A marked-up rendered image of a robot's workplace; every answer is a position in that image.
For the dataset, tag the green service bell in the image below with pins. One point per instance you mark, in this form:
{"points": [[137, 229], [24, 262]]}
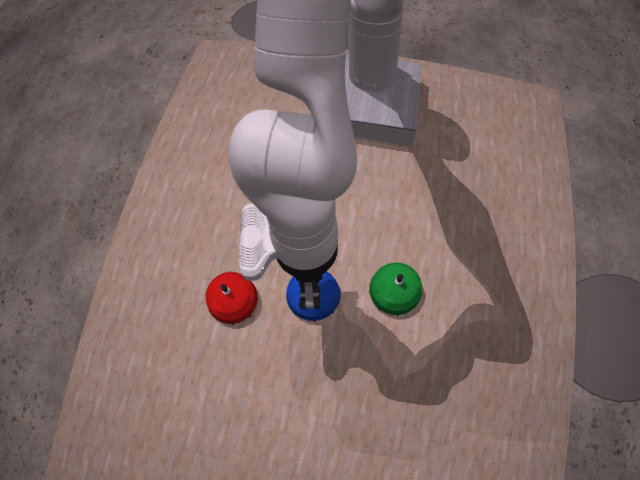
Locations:
{"points": [[395, 288]]}

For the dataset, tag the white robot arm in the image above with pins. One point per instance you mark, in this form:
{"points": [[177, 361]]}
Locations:
{"points": [[300, 49]]}

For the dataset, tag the red dome bell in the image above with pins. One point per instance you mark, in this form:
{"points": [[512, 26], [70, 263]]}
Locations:
{"points": [[236, 303]]}

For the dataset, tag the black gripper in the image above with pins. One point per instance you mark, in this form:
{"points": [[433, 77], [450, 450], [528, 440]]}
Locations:
{"points": [[309, 282]]}

